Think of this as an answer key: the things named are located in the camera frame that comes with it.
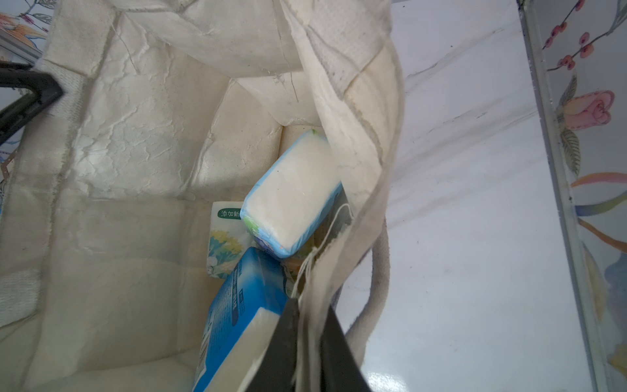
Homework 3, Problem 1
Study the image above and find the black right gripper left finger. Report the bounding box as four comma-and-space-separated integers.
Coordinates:
1, 61, 64, 144

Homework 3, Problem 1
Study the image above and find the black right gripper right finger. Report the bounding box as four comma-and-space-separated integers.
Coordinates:
244, 298, 371, 391

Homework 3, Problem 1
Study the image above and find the small white tissue pack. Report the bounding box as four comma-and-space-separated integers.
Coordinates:
193, 248, 288, 391

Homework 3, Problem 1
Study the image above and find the beige canvas tote bag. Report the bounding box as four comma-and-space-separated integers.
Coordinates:
1, 1, 404, 391

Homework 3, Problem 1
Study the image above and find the cartoon print tissue pack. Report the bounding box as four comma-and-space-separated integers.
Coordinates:
207, 201, 256, 279

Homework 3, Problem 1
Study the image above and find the white blue tissue cube pack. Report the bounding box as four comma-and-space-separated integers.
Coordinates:
240, 130, 342, 259

